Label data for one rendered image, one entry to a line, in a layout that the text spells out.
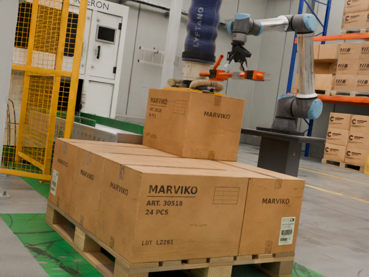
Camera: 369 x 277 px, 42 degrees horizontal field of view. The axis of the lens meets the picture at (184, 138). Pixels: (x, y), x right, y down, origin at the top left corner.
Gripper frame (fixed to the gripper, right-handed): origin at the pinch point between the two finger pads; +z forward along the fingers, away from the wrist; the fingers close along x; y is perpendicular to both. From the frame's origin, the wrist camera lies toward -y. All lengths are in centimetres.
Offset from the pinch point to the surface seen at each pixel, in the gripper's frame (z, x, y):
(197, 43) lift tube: -18.9, 8.7, 33.9
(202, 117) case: 27.8, 13.4, 10.1
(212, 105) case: 19.4, 7.7, 9.7
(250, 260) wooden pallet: 96, 14, -50
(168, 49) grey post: -55, -154, 357
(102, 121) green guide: 48, -18, 235
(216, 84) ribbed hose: 5.7, -1.7, 21.9
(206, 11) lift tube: -40, 6, 32
